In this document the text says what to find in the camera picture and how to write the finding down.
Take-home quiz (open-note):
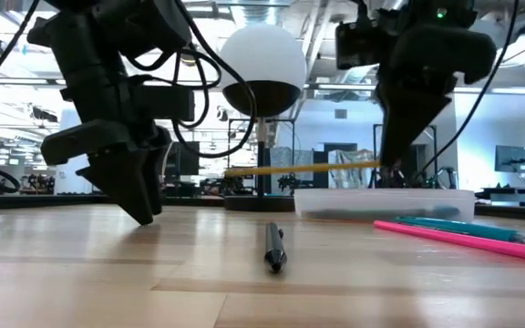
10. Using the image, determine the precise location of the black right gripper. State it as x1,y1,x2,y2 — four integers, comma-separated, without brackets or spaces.
375,3,499,167

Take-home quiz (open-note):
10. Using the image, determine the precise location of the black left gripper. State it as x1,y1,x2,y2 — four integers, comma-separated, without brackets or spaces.
26,10,173,228

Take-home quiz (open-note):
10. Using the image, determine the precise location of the clear pencil box orange lid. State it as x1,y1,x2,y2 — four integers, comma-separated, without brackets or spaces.
293,188,477,223

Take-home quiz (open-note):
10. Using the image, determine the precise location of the yellow wooden pencil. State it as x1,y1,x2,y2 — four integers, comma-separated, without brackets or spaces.
222,159,383,179

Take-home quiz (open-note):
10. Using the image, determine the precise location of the turquoise blue pen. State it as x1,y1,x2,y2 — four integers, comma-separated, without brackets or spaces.
394,215,525,250

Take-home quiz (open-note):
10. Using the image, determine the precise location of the pink pencil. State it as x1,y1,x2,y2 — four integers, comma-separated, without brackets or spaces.
372,220,525,261

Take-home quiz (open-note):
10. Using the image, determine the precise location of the glossy black pen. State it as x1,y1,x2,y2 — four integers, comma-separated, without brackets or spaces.
262,220,288,274

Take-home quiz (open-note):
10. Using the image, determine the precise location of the black monitor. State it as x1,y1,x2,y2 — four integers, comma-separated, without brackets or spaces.
164,141,201,177

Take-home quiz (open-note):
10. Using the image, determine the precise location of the white pillar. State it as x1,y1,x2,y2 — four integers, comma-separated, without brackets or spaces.
54,108,91,196

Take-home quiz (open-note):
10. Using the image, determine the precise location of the grey cover sheet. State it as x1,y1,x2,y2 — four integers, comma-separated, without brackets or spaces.
328,149,382,190

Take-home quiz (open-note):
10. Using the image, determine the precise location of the white globe lamp black base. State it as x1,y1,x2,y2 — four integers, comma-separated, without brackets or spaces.
218,24,308,213

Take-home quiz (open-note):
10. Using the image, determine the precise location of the black metal frame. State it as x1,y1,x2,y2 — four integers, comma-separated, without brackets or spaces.
372,122,438,189

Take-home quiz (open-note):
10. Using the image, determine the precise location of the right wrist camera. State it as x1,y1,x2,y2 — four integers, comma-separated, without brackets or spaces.
335,19,383,71

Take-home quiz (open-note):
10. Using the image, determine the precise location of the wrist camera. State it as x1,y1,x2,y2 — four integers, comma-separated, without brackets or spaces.
131,84,197,123
335,19,383,71

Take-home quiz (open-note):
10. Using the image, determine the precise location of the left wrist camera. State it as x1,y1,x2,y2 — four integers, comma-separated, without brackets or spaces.
131,84,197,123

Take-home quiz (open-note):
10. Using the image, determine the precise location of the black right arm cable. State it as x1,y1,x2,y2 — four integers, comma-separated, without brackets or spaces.
418,0,521,179

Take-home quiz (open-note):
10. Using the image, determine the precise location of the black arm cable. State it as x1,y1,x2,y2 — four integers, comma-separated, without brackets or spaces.
0,0,41,100
418,0,521,179

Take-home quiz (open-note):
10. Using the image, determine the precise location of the wall screen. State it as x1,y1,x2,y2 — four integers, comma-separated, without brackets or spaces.
494,145,525,174

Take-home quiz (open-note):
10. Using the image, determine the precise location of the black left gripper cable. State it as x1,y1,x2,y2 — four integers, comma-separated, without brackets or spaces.
124,0,260,160

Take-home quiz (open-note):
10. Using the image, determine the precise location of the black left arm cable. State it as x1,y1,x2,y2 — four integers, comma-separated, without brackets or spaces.
0,0,41,100

